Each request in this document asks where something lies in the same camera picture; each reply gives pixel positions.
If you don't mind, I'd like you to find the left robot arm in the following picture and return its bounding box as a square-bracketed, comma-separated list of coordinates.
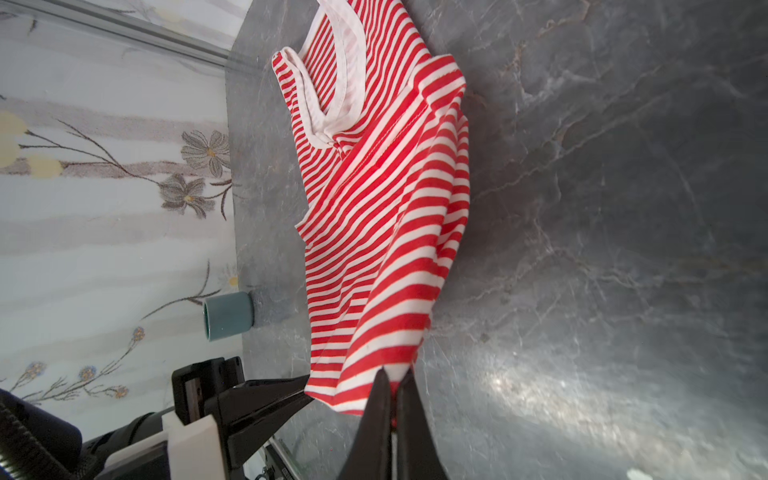
[1, 357, 311, 479]

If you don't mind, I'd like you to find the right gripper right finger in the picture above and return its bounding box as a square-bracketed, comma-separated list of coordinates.
[394, 369, 448, 480]

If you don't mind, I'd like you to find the teal ceramic cup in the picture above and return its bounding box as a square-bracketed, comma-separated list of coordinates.
[203, 292, 255, 342]

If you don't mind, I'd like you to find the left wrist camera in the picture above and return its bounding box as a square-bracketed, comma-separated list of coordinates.
[96, 409, 229, 479]

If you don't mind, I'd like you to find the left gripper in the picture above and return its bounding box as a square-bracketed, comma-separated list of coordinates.
[171, 356, 313, 471]

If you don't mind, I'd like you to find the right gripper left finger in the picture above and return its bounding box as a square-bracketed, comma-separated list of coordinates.
[338, 369, 392, 480]

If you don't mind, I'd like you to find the red white striped tank top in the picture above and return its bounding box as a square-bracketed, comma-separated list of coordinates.
[272, 1, 470, 415]

